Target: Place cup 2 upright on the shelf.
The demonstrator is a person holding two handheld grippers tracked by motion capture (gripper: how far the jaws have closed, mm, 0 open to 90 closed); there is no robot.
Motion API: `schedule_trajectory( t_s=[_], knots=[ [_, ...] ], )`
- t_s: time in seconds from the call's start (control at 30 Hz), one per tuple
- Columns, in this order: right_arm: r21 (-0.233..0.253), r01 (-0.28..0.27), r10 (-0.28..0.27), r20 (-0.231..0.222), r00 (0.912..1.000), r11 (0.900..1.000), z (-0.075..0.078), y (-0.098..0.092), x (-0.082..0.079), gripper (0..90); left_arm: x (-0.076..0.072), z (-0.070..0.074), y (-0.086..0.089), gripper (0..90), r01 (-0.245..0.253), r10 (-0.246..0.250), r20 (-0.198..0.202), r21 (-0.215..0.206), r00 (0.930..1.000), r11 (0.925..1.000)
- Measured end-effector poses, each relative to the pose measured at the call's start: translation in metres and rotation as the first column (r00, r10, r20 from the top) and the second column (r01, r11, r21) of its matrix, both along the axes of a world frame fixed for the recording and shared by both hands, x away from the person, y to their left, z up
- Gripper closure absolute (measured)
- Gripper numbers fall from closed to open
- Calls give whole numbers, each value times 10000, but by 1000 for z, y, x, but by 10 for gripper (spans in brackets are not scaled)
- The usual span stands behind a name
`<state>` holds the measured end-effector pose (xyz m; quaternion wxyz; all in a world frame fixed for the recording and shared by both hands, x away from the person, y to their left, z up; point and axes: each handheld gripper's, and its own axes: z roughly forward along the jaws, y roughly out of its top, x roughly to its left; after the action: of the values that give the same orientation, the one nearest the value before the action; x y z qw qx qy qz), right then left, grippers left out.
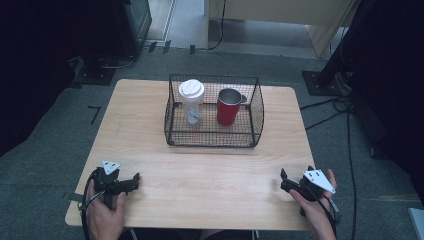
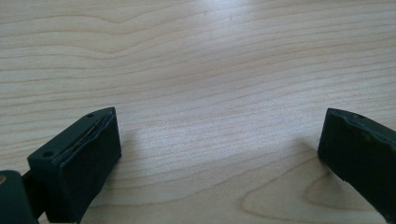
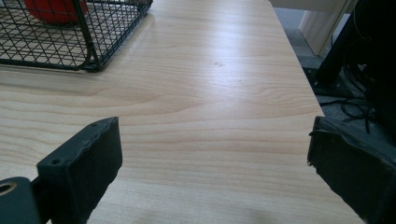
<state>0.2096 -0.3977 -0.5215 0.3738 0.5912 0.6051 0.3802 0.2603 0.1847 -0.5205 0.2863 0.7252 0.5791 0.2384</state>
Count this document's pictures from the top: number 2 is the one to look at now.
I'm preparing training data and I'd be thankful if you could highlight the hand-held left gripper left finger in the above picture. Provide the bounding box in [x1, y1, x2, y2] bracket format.
[27, 106, 122, 224]

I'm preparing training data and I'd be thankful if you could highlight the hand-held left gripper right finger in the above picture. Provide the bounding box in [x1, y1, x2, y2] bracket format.
[317, 107, 396, 223]

